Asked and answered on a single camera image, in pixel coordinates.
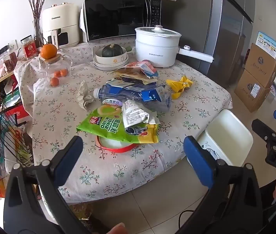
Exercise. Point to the plastic water bottle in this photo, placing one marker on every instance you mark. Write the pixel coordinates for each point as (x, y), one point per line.
(106, 95)

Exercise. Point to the glass jar with wooden lid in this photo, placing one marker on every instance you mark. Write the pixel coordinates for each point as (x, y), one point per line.
(52, 65)

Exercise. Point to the blue white snack wrapper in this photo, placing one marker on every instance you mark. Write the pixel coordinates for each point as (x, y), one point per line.
(152, 95)

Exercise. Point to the yellow patterned bag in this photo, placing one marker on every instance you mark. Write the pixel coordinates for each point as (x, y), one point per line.
(82, 212)

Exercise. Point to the cream flower-print bowl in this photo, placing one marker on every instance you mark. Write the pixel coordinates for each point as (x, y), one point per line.
(113, 59)

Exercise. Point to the white plastic bin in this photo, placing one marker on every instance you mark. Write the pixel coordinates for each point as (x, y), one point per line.
(228, 136)

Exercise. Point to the glass vase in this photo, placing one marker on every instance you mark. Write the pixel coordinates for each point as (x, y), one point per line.
(38, 34)

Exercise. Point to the wall socket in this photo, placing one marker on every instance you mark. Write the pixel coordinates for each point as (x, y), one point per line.
(13, 45)

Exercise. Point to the cream air fryer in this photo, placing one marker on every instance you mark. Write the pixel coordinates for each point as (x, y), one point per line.
(60, 22)

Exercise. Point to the white printed pouch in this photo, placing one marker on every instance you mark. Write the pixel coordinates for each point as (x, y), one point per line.
(134, 114)

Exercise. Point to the green snack bag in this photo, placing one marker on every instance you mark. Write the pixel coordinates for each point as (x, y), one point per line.
(99, 124)

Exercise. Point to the red box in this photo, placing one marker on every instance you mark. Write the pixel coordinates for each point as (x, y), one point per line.
(16, 114)

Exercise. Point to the black microwave oven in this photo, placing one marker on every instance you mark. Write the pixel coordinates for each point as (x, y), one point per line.
(118, 17)

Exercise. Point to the grey refrigerator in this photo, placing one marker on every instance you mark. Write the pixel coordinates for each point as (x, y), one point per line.
(225, 29)

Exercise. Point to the small green object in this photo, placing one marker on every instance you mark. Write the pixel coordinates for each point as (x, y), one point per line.
(128, 48)

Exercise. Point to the glass pot lid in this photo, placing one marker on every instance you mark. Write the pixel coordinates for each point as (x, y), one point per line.
(157, 30)

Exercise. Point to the blue and white box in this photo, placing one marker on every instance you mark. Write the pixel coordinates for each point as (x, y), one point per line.
(268, 43)

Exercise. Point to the small dark blue carton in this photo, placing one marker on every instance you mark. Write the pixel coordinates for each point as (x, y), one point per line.
(130, 80)

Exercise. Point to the person's left hand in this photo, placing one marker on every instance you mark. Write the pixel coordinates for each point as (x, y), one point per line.
(115, 229)

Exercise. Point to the yellow wrapper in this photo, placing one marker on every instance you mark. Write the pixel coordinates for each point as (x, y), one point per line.
(178, 85)

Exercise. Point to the red-rimmed lid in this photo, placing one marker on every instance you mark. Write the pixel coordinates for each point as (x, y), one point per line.
(111, 147)

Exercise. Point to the red label jar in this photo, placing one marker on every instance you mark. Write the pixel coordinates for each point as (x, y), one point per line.
(28, 48)

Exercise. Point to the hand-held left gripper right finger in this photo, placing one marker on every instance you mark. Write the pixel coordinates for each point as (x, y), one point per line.
(196, 158)

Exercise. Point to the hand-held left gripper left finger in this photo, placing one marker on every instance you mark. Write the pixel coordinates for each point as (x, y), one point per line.
(72, 152)

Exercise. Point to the white electric pot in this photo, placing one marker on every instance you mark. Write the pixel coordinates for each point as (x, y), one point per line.
(157, 51)

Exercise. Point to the dark green pumpkin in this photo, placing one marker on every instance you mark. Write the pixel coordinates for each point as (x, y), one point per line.
(112, 50)

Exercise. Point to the large orange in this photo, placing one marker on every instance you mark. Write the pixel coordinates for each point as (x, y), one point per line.
(48, 51)

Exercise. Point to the jar with red contents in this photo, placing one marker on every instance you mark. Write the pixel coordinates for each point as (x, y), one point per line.
(11, 61)

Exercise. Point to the small orange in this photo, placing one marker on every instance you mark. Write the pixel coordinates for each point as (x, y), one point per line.
(64, 72)
(54, 82)
(56, 74)

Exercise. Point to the dried branches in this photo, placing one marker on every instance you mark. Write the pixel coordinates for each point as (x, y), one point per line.
(38, 0)

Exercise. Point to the crumpled tissue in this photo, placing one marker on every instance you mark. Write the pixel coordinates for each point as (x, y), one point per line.
(85, 95)

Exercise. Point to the floral tablecloth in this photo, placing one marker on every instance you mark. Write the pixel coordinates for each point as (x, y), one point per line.
(55, 117)

